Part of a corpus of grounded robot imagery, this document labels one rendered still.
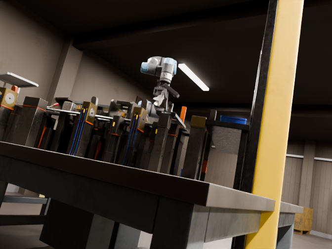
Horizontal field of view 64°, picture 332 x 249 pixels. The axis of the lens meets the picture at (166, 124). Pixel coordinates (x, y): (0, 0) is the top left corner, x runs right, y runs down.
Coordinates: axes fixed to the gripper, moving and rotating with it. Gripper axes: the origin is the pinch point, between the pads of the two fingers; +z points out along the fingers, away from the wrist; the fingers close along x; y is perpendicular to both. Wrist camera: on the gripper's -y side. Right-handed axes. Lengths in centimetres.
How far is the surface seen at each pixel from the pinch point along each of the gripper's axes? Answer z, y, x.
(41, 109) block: 14, 76, 16
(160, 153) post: 31, -17, 40
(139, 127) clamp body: 18.1, 2.9, 24.1
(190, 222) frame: 49, -45, 105
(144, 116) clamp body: 10.7, 2.8, 21.0
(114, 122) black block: 16.7, 19.7, 20.7
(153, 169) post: 39, -15, 40
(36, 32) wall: -152, 301, -167
